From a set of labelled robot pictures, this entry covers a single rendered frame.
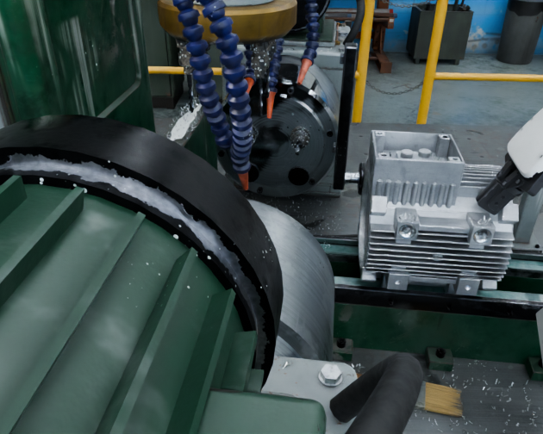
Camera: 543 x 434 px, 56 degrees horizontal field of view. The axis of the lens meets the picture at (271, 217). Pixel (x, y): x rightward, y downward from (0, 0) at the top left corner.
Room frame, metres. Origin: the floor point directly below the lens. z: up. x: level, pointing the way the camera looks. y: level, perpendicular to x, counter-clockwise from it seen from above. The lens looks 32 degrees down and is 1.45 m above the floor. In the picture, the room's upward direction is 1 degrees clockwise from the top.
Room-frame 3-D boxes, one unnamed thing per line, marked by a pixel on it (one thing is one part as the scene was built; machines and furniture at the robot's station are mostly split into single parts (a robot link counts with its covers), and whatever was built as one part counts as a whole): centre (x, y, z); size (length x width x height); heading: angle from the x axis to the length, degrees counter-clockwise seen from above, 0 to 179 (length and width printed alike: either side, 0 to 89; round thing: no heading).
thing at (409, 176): (0.68, -0.21, 1.11); 0.12 x 0.11 x 0.07; 84
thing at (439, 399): (0.53, -0.19, 0.80); 0.21 x 0.05 x 0.01; 75
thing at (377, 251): (0.67, -0.25, 1.01); 0.20 x 0.19 x 0.19; 84
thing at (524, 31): (5.41, -2.50, 0.30); 0.39 x 0.39 x 0.60
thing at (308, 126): (1.04, -0.02, 1.04); 0.41 x 0.25 x 0.25; 173
